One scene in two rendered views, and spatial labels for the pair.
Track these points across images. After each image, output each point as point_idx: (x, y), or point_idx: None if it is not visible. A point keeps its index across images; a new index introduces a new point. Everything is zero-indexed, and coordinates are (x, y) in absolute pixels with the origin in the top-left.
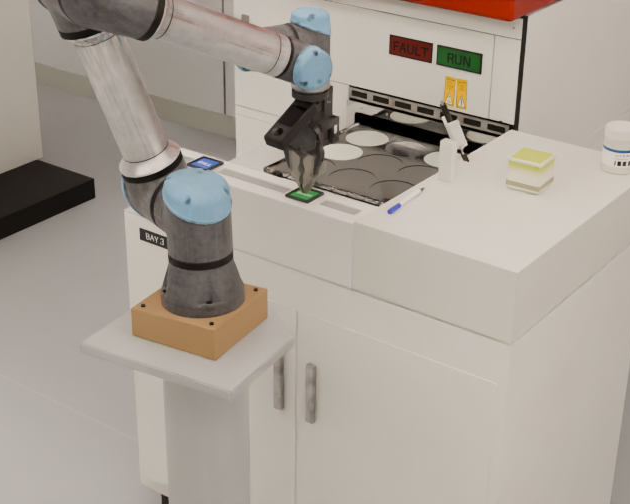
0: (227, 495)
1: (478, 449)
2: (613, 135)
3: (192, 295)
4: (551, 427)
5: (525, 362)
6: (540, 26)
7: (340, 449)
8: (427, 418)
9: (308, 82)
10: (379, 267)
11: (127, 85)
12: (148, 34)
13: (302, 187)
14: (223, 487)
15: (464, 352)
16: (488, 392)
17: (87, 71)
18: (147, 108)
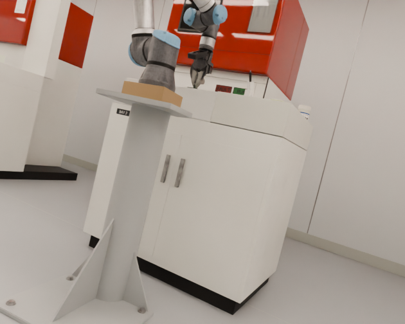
0: (144, 186)
1: (258, 189)
2: (303, 107)
3: (155, 75)
4: (278, 202)
5: (282, 153)
6: (270, 86)
7: (188, 199)
8: (234, 177)
9: (218, 15)
10: (225, 109)
11: None
12: None
13: (195, 85)
14: (143, 180)
15: (259, 143)
16: (268, 161)
17: None
18: (152, 6)
